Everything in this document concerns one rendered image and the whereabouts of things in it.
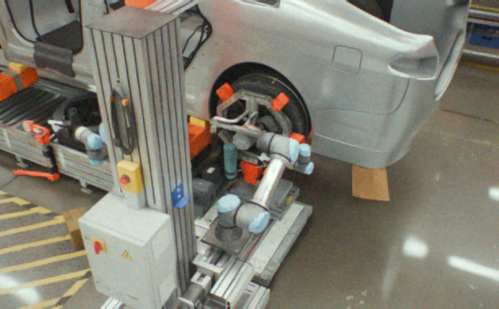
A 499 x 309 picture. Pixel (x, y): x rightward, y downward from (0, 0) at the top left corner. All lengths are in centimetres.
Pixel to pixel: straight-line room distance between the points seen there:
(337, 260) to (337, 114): 112
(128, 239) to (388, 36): 176
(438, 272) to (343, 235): 71
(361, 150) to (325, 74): 55
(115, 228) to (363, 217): 237
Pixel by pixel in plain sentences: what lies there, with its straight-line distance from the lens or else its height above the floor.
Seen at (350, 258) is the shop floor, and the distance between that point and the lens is 371.
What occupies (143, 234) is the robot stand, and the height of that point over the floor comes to 123.
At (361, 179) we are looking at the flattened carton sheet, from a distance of 440.
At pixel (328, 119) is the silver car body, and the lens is 319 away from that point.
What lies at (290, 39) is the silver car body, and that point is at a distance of 306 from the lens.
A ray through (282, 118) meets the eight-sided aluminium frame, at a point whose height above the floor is 101.
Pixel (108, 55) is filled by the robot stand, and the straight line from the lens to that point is 189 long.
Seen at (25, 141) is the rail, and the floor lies 32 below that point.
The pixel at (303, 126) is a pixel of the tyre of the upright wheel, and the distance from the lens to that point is 333.
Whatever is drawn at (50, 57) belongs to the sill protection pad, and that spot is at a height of 91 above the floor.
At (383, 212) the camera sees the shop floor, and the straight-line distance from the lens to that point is 413.
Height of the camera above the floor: 270
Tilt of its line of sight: 36 degrees down
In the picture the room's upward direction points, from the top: 1 degrees clockwise
